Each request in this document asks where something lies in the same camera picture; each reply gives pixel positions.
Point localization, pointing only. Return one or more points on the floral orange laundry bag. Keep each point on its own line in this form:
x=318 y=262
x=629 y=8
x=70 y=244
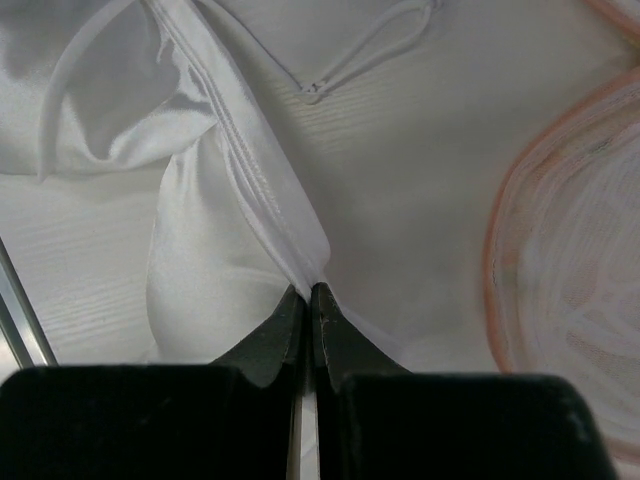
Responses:
x=561 y=259

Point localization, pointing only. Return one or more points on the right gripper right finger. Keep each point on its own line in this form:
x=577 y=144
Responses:
x=377 y=420

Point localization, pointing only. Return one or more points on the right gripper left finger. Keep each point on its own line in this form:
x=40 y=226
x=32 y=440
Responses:
x=229 y=419

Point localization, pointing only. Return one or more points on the white satin bra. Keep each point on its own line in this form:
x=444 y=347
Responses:
x=146 y=201

